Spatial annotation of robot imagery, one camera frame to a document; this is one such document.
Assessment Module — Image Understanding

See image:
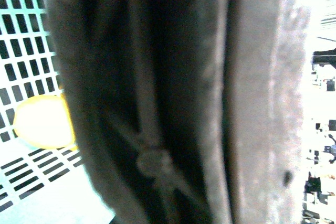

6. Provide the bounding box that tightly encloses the brown basket handle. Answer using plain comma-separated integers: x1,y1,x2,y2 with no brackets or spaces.
46,0,311,223

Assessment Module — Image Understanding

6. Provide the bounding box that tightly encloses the yellow lemon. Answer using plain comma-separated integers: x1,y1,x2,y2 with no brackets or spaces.
13,93,78,151

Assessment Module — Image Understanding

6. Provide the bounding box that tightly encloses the light blue plastic basket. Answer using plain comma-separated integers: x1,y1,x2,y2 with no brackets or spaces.
1,0,114,223

